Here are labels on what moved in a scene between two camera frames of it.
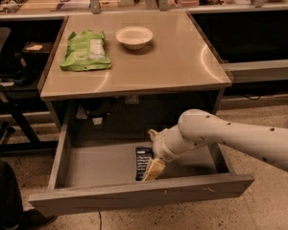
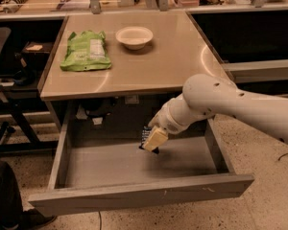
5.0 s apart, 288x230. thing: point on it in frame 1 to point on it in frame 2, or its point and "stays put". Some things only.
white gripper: [158, 149] to [163, 119]
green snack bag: [85, 51] stays put
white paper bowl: [134, 37] stays put
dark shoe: [33, 218] stays put
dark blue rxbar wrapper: [143, 158] to [145, 132]
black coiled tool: [15, 2] stays put
